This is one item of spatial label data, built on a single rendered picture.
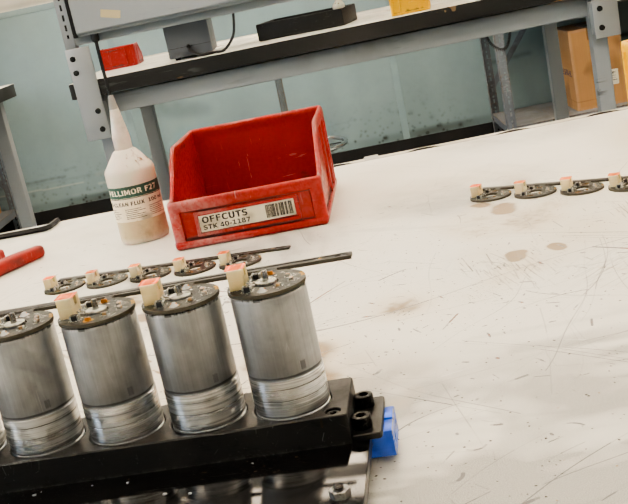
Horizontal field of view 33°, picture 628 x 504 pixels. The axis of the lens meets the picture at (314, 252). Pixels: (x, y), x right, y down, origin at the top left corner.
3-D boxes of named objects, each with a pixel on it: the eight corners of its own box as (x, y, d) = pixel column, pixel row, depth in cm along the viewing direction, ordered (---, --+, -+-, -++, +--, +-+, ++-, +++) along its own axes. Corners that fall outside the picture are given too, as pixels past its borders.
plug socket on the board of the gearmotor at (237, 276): (253, 288, 32) (249, 268, 32) (227, 293, 33) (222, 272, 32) (257, 280, 33) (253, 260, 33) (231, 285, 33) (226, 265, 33)
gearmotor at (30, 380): (78, 476, 34) (36, 328, 33) (7, 486, 34) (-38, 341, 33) (100, 442, 36) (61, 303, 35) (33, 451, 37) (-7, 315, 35)
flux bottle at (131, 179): (117, 248, 71) (79, 103, 68) (126, 235, 74) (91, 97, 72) (166, 238, 71) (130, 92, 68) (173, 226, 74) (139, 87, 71)
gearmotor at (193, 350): (245, 452, 33) (209, 300, 32) (171, 462, 33) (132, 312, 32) (257, 418, 35) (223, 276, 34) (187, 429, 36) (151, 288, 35)
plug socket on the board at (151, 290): (167, 303, 33) (162, 282, 33) (141, 307, 33) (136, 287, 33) (172, 294, 34) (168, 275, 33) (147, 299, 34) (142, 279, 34)
